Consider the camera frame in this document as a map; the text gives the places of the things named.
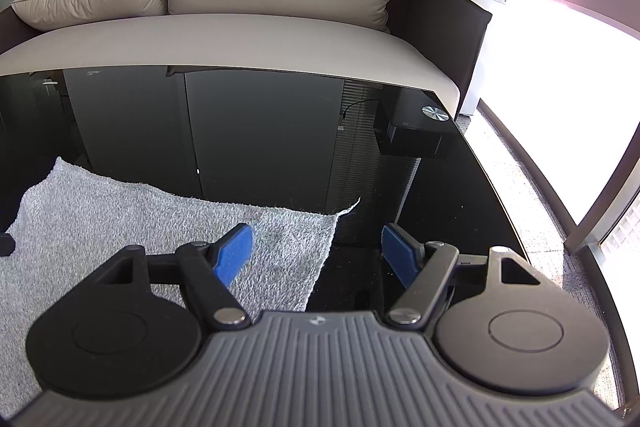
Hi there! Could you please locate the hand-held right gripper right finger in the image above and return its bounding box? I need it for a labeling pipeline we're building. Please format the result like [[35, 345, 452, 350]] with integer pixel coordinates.
[[382, 223, 544, 332]]

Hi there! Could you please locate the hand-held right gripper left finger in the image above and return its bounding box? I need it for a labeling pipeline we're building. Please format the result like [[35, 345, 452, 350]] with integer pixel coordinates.
[[94, 223, 255, 331]]

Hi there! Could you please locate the grey towel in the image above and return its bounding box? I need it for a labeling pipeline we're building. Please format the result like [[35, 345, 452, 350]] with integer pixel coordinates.
[[0, 157, 361, 408]]

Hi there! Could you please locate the brown sofa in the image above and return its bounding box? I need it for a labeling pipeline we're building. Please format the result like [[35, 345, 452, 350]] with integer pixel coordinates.
[[0, 0, 494, 122]]

